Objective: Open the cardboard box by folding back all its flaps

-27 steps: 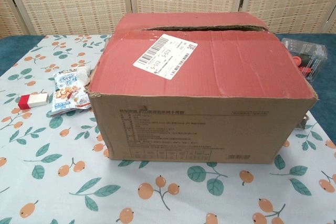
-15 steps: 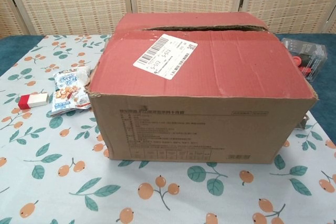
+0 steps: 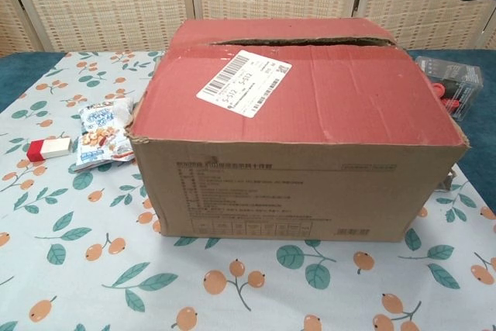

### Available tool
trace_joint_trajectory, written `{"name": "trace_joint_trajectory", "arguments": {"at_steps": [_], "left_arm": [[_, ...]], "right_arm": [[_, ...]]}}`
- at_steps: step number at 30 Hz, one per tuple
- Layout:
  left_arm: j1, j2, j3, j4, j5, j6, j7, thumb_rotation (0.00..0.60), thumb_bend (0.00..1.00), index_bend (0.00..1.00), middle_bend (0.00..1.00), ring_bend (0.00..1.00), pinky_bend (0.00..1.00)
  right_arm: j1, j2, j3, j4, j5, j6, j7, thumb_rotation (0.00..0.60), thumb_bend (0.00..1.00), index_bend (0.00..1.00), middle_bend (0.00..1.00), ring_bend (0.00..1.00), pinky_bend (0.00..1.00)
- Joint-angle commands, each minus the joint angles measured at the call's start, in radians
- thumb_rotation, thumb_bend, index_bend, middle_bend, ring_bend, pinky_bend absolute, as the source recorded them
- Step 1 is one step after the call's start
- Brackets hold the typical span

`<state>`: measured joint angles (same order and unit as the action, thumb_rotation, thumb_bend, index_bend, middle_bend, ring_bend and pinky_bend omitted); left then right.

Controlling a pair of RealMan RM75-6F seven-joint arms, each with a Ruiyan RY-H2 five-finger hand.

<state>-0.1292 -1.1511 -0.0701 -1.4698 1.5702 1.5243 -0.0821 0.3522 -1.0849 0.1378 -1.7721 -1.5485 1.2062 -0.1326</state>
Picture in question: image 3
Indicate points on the cardboard box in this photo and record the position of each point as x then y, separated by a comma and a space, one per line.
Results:
294, 176

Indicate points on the white blue snack packet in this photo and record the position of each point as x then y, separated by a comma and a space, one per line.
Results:
101, 137

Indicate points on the floral fruit print tablecloth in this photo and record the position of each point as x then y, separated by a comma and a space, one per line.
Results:
77, 253

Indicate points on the clear plastic bag item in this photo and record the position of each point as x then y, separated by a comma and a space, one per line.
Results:
457, 87

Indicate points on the small red white box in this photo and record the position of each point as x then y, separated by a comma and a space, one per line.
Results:
50, 149

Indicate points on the woven bamboo folding screen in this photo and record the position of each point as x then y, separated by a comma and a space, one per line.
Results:
116, 1

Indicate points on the white shipping label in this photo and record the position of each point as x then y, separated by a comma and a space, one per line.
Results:
244, 83

